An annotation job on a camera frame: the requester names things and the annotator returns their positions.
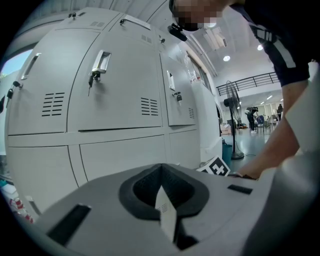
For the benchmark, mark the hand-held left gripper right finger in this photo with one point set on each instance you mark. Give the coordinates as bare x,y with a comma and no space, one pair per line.
183,191

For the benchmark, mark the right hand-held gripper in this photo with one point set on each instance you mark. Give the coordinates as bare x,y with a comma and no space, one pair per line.
218,168

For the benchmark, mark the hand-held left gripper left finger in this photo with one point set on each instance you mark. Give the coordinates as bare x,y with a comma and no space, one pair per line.
141,191

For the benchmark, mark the vented grey locker door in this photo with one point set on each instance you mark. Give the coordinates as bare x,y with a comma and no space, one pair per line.
167,220

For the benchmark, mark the person's right forearm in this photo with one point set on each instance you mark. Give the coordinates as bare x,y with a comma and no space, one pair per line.
275,140

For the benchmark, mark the black-headed locker key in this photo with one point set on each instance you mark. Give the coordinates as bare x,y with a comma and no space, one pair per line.
179,97
10,93
90,79
72,15
162,40
122,21

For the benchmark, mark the bank of grey locker doors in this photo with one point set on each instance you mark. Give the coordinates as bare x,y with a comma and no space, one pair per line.
120,82

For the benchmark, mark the grey metal locker cabinet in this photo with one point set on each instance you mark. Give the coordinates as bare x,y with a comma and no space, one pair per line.
37,141

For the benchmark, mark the teal waste bin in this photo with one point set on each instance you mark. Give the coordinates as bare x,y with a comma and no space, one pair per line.
227,155

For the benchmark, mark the cardboard box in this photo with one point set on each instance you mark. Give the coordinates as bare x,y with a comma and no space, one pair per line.
226,130

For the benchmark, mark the blue chair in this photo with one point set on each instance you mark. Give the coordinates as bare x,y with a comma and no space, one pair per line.
260,121

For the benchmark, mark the black balcony railing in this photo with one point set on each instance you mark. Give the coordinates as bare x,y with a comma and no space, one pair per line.
250,81

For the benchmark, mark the round ceiling light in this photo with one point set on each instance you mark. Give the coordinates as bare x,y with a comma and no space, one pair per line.
226,58
260,47

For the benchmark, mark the clear plastic sheet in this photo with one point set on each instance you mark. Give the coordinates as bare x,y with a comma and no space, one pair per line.
181,58

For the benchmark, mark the red and white items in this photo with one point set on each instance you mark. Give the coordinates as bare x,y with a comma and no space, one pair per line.
21,208

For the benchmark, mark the white ceiling air conditioner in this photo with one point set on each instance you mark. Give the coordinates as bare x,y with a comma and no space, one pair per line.
216,37

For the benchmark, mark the person's head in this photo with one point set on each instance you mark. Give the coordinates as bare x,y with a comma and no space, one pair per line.
197,12

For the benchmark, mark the black pedestal fan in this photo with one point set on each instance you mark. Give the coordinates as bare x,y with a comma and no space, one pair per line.
232,100

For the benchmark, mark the wall window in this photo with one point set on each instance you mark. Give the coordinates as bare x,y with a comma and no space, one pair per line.
200,72

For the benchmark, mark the black head-mounted camera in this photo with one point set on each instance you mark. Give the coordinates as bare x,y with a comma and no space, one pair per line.
177,31

